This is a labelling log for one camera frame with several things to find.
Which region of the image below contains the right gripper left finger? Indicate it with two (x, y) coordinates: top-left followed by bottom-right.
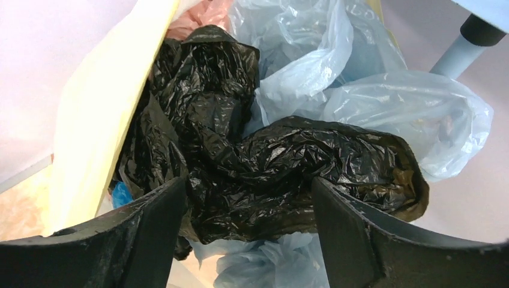
(1, 177), (185, 287)

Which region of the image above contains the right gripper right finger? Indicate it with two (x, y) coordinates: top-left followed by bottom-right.
(312, 178), (508, 287)

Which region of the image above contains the black trash bag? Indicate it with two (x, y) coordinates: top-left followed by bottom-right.
(113, 25), (429, 260)

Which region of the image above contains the large translucent yellow-rimmed bag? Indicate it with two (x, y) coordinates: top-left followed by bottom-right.
(43, 1), (194, 236)

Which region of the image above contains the light blue plastic bag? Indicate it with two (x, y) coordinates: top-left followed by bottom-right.
(188, 0), (495, 288)

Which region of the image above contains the pink plastic bag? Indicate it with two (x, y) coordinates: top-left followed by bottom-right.
(165, 0), (233, 40)

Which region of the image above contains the light blue metal stand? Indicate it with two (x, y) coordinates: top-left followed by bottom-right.
(430, 14), (508, 79)

